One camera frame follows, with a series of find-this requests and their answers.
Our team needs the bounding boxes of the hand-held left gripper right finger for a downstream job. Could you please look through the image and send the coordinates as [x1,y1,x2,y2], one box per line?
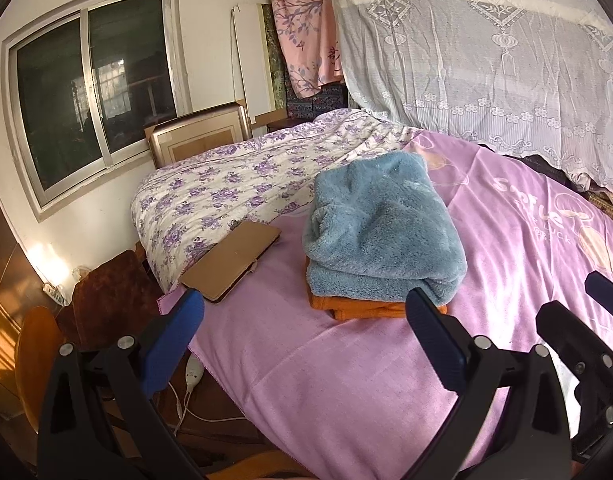
[405,287,572,480]

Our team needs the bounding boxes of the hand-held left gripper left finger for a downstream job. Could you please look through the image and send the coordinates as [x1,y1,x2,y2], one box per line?
[36,287,207,480]

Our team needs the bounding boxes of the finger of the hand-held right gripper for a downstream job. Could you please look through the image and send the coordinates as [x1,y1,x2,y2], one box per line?
[585,270,613,328]
[535,300,613,466]

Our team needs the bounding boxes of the blue fleece baby onesie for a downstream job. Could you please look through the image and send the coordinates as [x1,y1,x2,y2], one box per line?
[301,151,468,308]

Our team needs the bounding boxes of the brown woven mat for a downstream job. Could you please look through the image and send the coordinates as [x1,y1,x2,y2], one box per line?
[586,192,613,226]

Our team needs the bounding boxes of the brown velvet cushion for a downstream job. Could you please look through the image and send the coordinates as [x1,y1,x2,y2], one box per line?
[56,247,162,351]

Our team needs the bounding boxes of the orange garment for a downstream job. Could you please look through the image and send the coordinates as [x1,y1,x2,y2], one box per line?
[309,292,449,322]

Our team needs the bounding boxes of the brown leather case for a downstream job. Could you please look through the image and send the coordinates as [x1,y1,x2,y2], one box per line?
[179,221,283,305]

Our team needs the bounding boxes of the pink printed blanket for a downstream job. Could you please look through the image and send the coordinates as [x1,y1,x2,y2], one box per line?
[156,130,613,480]

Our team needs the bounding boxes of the folded fabrics under cover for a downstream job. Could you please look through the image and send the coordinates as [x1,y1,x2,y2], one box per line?
[571,170,613,196]

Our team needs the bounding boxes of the white power strip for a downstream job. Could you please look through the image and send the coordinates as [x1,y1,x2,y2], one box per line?
[41,282,67,306]

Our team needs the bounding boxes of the wooden chair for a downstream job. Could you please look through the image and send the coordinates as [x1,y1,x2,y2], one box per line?
[14,305,64,433]

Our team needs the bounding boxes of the purple floral bedsheet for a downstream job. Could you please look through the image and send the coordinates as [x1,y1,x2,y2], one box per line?
[130,108,427,293]

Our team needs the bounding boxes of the wooden headboard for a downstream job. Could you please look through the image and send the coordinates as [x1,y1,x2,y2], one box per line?
[145,101,253,170]

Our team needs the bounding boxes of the wooden bedside cabinet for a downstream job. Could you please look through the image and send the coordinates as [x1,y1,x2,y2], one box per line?
[265,117,314,135]

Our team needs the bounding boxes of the sliding glass window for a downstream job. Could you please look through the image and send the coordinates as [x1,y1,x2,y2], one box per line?
[0,0,194,223]

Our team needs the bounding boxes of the dark patterned cloth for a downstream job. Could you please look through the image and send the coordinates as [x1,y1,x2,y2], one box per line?
[285,82,349,121]

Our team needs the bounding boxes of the white lace cover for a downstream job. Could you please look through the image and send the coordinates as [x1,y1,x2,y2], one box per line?
[329,0,613,193]

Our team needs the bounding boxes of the white board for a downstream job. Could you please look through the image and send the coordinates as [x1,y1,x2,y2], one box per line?
[230,2,277,126]

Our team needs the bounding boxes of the green patterned panel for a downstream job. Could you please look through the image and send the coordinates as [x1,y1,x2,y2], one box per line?
[259,2,290,113]

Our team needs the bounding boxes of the pink floral cloth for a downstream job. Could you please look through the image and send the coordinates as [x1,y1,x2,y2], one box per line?
[270,0,344,101]

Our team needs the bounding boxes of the white corded controller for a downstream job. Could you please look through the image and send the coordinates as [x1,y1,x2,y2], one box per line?
[166,352,247,433]

